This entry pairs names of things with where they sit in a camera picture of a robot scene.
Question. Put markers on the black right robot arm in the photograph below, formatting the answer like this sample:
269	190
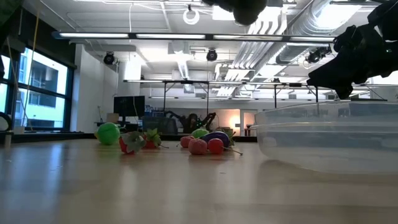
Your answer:
387	17

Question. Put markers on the pink toy raspberry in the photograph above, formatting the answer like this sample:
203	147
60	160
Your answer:
186	141
197	147

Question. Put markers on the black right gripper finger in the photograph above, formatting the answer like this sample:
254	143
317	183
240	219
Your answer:
345	92
326	77

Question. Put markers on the green snake plant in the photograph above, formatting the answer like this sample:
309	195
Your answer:
9	7

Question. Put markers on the black computer monitor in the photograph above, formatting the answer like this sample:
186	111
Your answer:
129	105

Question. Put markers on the black ceiling spotlight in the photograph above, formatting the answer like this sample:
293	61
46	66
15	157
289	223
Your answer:
109	58
211	55
317	55

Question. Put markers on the green toy pear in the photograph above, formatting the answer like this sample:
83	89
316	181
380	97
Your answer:
108	133

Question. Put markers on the large dark-framed window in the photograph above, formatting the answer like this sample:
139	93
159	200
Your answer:
43	87

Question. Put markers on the purple toy eggplant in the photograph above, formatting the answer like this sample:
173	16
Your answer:
217	136

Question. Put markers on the long ceiling light bar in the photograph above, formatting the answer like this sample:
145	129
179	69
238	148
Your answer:
93	35

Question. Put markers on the clear plastic tupperware container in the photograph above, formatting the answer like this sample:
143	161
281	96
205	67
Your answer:
326	149

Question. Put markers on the silver ventilation duct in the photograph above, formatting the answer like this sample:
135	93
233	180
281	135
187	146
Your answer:
311	21

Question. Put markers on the black background robot arms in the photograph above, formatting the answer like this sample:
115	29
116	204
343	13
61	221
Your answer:
189	123

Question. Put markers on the black background workstation frame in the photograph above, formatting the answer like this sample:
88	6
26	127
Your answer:
186	82

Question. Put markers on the red toy cherry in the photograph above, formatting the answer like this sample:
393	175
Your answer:
215	146

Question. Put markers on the light green toy cabbage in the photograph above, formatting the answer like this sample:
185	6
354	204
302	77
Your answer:
199	132

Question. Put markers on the brown cardboard box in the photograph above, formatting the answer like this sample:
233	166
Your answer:
112	118

